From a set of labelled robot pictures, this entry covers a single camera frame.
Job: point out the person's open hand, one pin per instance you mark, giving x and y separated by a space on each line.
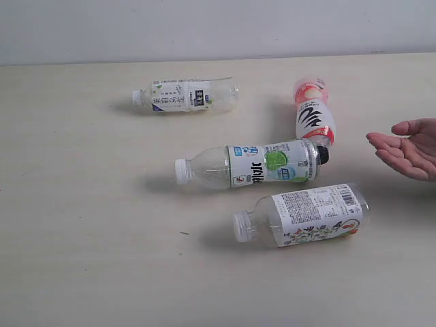
410 150

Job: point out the pink white black-cap bottle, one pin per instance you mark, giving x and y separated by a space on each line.
313 118

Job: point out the lime label clear bottle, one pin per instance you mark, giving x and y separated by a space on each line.
229 167

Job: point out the floral label clear bottle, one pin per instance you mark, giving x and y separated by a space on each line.
303 216

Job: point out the white label tea bottle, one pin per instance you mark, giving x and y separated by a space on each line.
188 95

